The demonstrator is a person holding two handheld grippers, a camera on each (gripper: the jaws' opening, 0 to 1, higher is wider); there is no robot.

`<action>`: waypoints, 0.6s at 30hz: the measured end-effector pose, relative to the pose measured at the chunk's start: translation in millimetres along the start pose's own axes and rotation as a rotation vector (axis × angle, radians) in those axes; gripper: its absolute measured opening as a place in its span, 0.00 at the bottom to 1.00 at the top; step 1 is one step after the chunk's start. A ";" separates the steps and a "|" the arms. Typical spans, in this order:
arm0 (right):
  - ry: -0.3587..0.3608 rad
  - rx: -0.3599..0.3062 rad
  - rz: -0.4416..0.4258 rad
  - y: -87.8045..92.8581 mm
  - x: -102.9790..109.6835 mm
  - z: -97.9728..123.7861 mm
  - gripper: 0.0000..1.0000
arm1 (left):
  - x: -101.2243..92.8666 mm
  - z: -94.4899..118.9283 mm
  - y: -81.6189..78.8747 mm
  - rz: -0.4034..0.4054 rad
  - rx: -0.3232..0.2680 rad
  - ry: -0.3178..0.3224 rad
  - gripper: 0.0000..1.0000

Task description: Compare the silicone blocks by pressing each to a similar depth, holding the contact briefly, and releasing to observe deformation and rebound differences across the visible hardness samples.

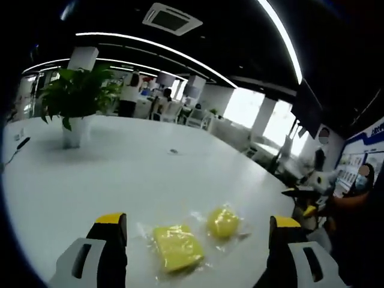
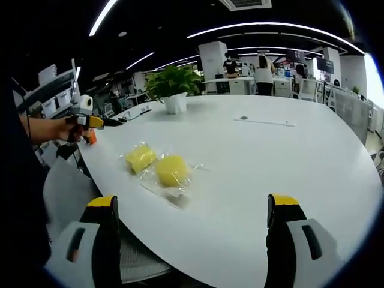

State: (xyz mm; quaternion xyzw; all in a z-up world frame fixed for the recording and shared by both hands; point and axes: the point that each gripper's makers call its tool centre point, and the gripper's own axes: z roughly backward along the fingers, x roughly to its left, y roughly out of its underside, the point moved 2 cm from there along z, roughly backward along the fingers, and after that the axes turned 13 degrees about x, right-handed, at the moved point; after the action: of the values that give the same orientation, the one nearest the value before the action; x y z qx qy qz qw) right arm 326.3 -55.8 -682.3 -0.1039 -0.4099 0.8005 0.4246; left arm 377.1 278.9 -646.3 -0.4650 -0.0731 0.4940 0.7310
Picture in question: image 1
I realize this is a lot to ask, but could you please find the curved ceiling light strip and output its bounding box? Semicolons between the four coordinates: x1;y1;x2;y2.
257;0;303;83

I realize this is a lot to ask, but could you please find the round yellow silicone block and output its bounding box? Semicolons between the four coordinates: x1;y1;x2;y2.
206;206;241;239

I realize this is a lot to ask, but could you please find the blue wall board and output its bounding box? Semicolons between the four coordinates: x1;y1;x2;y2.
335;119;384;194

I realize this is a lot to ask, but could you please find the rectangular yellow silicone block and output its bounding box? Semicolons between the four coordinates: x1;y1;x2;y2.
152;223;205;274

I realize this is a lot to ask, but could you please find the person's own body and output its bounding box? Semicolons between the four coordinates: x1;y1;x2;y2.
329;163;384;286

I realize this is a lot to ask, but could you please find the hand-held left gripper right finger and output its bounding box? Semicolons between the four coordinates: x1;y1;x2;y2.
266;215;346;288

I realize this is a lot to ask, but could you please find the black hanging wall screen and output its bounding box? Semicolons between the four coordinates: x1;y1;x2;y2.
292;79;323;139

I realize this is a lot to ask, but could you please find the ceiling air conditioner vent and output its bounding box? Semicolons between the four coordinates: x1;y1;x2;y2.
142;2;203;37

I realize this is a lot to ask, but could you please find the green potted plant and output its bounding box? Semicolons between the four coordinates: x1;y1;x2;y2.
38;63;122;149

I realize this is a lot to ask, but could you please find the black charger with cable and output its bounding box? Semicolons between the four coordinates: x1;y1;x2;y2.
0;148;20;173

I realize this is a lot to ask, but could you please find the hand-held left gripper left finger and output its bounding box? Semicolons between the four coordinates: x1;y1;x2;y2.
49;212;128;288

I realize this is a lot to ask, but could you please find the long ceiling light strip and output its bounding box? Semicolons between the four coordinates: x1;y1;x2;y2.
74;31;238;89

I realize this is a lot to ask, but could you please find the white chair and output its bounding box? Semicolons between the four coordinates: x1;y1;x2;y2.
311;227;333;251

